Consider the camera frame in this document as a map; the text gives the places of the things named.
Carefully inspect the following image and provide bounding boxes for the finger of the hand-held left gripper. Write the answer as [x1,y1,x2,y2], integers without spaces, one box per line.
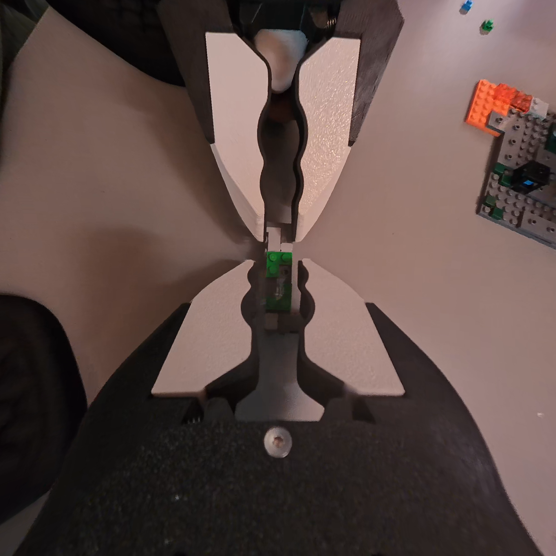
[291,38,360,243]
[205,31,279,241]

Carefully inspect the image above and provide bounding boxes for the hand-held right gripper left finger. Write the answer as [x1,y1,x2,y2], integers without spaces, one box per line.
[152,259,261,398]

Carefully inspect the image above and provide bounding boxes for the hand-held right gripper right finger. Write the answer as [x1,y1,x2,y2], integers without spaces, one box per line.
[298,258,406,398]

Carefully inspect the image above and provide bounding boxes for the grey white brick column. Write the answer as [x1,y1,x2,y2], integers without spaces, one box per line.
[263,224,292,332]

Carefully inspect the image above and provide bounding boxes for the orange brick plate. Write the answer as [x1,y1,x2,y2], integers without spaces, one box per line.
[464,79,550,136]

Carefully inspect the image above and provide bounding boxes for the grey green brick tower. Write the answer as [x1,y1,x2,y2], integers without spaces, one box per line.
[477,108,556,253]

